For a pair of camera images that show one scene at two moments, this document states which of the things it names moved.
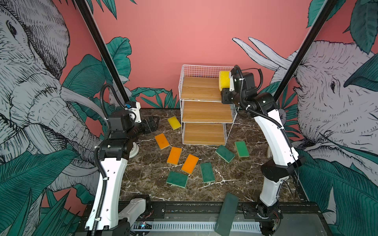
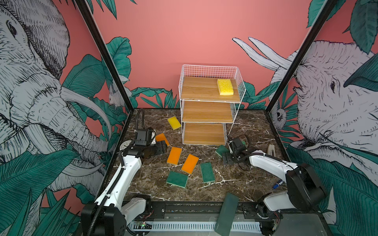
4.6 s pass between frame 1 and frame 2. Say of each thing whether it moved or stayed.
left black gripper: moved
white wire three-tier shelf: stayed
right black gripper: moved
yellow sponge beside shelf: stayed
